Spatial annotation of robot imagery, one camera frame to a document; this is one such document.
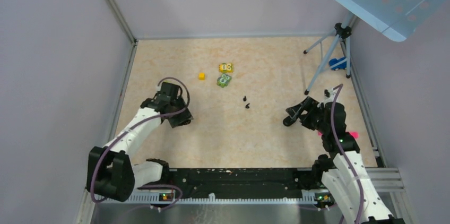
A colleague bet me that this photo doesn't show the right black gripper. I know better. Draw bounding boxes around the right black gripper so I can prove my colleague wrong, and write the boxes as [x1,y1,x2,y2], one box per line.
[286,96,330,134]

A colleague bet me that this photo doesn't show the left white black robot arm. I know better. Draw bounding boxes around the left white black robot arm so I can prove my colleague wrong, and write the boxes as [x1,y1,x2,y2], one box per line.
[86,77,193,203]

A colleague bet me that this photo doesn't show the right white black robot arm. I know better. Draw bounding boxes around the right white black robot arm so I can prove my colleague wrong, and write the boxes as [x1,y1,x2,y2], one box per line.
[283,97,405,223]

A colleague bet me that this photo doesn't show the green number block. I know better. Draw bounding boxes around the green number block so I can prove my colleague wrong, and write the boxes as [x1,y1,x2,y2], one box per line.
[217,74,232,88]

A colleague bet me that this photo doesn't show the yellow number block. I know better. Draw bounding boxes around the yellow number block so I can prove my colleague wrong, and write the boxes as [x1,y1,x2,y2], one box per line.
[219,63,234,73]

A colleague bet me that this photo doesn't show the pink marker pen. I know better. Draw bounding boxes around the pink marker pen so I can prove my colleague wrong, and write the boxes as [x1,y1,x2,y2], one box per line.
[350,132,359,139]

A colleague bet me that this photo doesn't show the blue toy car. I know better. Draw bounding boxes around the blue toy car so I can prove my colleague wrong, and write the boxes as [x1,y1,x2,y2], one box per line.
[328,57,347,71]

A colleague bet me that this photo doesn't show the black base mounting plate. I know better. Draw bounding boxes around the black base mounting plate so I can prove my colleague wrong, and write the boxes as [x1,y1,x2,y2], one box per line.
[154,168,327,199]

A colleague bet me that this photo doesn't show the light blue tripod stand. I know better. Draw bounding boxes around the light blue tripod stand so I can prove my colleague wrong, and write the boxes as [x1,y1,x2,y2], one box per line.
[303,12,356,96]

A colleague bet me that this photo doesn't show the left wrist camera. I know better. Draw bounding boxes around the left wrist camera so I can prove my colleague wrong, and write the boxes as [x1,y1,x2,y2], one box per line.
[156,81,178,95]

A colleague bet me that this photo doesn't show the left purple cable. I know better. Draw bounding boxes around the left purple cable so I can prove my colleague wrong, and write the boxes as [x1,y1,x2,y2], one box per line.
[90,76,191,212]

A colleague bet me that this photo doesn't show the white cable duct strip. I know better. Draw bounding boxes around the white cable duct strip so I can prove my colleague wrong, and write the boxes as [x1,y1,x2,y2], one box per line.
[97,193,317,205]

